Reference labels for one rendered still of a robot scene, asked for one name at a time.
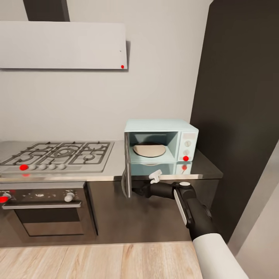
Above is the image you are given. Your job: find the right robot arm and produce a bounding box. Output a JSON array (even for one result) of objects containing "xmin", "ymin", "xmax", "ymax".
[{"xmin": 131, "ymin": 169, "xmax": 249, "ymax": 279}]

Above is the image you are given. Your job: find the microwave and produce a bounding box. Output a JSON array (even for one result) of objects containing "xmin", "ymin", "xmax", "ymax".
[{"xmin": 121, "ymin": 119, "xmax": 199, "ymax": 204}]

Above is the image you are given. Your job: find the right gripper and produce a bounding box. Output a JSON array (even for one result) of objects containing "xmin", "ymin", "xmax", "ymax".
[{"xmin": 131, "ymin": 180, "xmax": 168, "ymax": 198}]

